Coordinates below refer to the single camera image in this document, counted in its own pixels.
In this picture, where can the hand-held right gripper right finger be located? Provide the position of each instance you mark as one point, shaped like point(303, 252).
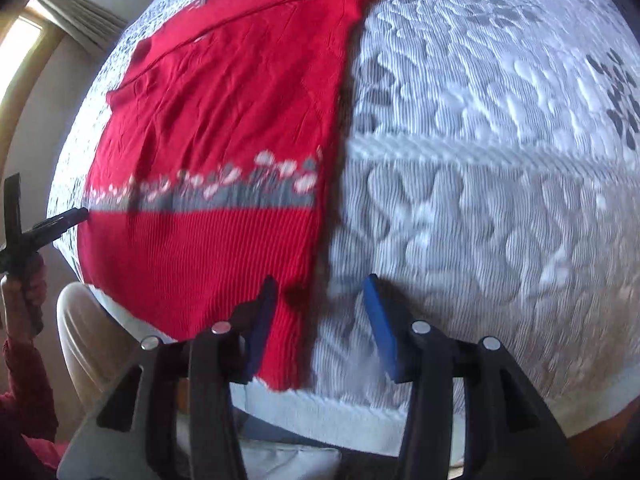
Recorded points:
point(382, 330)

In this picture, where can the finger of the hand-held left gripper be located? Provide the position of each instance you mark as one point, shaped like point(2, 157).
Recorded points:
point(62, 222)

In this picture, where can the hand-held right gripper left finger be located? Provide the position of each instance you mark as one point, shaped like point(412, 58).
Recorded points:
point(262, 325)

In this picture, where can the red knit sweater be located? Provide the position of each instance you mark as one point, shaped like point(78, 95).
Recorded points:
point(225, 110)

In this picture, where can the person's left hand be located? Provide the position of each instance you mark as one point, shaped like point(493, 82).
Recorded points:
point(36, 285)

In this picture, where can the white bed sheet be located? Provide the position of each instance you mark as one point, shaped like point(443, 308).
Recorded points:
point(325, 425)

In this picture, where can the person's leg beige pants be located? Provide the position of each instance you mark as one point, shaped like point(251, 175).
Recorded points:
point(95, 340)

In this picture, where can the grey quilted bedspread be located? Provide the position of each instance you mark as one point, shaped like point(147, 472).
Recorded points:
point(475, 185)

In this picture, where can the beige curtain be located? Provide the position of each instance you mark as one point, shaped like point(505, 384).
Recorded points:
point(85, 17)

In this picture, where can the window with wooden frame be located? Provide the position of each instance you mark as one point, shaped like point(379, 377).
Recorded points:
point(22, 55)

